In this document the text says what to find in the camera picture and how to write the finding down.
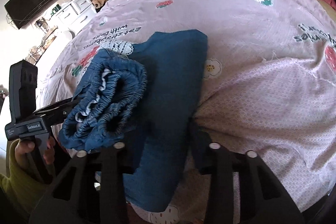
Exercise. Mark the blue denim pants lace hem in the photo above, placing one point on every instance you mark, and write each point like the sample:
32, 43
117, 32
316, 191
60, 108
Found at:
145, 95

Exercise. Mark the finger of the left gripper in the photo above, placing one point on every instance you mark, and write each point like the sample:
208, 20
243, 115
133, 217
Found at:
57, 112

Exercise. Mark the green sleeve left forearm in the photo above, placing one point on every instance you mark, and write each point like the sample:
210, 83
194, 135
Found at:
21, 191

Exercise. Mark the person left hand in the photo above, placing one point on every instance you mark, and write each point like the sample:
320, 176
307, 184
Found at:
24, 147

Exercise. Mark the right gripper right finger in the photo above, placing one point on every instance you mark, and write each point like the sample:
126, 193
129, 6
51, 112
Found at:
243, 189

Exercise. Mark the pink strawberry print quilt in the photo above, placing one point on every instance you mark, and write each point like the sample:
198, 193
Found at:
269, 77

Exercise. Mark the white drawer dresser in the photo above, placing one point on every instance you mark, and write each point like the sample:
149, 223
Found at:
72, 16

